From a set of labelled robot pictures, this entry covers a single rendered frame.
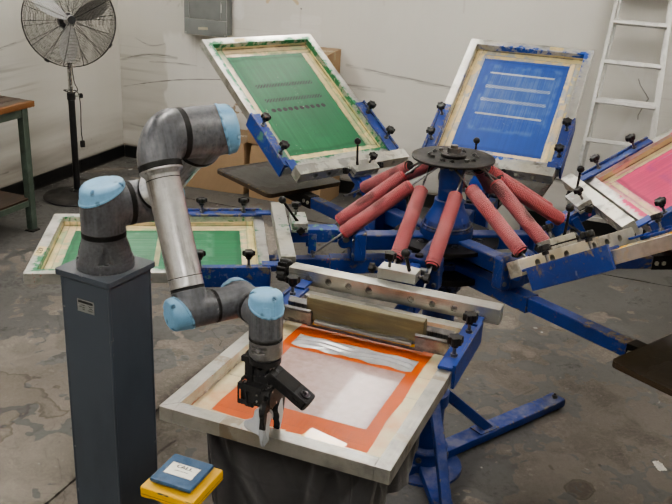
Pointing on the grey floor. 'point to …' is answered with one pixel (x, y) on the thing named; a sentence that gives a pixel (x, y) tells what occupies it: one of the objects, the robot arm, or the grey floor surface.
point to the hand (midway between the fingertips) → (272, 435)
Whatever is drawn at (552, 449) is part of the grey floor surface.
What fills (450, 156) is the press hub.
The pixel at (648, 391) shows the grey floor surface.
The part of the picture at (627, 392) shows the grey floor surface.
